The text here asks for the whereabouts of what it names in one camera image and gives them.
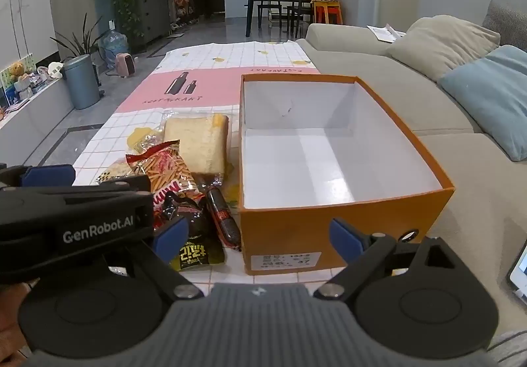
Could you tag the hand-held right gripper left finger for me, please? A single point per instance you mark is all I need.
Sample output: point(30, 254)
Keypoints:
point(173, 237)

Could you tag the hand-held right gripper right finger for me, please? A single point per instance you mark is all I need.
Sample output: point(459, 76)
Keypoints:
point(346, 241)

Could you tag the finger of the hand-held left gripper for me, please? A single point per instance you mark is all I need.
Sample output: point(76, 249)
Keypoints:
point(47, 175)
point(123, 182)

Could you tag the clear peanut packet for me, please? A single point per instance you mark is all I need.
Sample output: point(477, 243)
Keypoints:
point(117, 169)

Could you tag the black snack packet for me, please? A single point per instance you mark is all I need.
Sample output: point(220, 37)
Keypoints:
point(201, 223)

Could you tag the red stick snack packet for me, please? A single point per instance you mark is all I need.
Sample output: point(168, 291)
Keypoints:
point(169, 169)

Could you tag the clear waffle crisps packet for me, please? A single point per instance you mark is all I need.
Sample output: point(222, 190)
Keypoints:
point(150, 140)

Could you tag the red sausage packet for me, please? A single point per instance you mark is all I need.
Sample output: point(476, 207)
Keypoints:
point(222, 219)

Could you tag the orange cardboard box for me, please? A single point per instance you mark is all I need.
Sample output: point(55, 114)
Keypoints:
point(288, 235)

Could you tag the sliced bread packet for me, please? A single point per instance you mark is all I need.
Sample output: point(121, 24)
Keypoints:
point(197, 145)

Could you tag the person's left forearm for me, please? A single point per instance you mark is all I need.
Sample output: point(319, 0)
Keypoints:
point(8, 301)

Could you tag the grey-blue trash bin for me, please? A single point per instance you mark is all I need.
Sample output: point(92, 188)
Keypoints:
point(82, 83)

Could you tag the yellow plush toy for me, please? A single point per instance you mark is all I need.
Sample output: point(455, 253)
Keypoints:
point(18, 70)

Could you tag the pink space heater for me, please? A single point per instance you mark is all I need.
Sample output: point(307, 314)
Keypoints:
point(125, 66)

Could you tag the printed checked tablecloth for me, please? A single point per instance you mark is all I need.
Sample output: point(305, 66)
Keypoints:
point(214, 87)

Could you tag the long-leaf potted plant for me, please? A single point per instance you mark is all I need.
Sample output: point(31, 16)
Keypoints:
point(78, 44)

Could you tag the blue water jug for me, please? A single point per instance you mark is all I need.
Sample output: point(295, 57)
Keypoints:
point(114, 47)

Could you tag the dark grey cabinet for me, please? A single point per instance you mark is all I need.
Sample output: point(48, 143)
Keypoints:
point(152, 13)

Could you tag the white tablet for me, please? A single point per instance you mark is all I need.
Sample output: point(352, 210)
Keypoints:
point(521, 268)

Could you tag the beige sofa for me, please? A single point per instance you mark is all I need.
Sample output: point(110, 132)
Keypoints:
point(350, 58)

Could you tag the shoe rack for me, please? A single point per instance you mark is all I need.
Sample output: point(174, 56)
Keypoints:
point(183, 5)

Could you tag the grey striped clothing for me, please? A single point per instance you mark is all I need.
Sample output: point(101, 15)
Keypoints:
point(510, 346)

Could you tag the light blue cushion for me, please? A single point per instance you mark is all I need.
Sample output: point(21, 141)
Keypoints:
point(494, 95)

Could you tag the white paper sheet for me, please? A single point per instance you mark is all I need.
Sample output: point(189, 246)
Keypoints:
point(385, 33)

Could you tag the beige cushion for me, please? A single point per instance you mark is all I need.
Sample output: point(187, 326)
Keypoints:
point(444, 46)

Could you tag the orange stool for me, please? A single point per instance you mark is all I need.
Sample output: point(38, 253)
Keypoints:
point(329, 9)

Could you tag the grey cushion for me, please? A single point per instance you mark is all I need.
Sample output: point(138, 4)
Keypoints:
point(508, 23)

